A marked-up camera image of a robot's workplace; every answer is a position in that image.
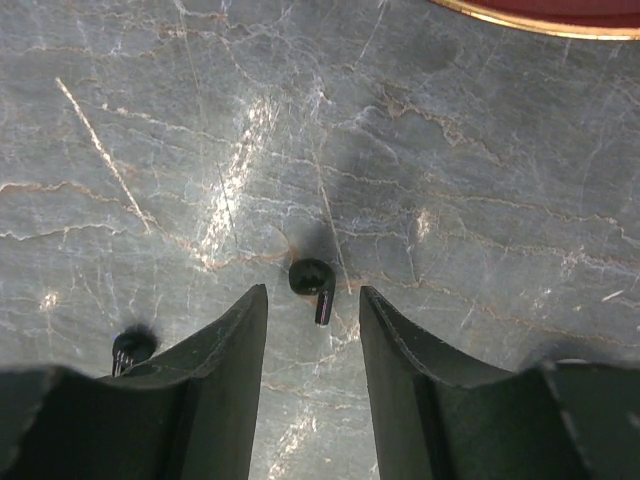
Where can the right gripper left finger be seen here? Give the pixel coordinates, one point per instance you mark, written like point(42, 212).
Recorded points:
point(187, 413)

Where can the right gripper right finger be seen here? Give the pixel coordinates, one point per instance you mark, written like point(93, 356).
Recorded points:
point(439, 413)

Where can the black earbud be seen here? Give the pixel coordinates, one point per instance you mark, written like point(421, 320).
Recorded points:
point(134, 345)
point(313, 277)

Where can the red round tray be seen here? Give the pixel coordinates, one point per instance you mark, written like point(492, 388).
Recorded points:
point(614, 20)

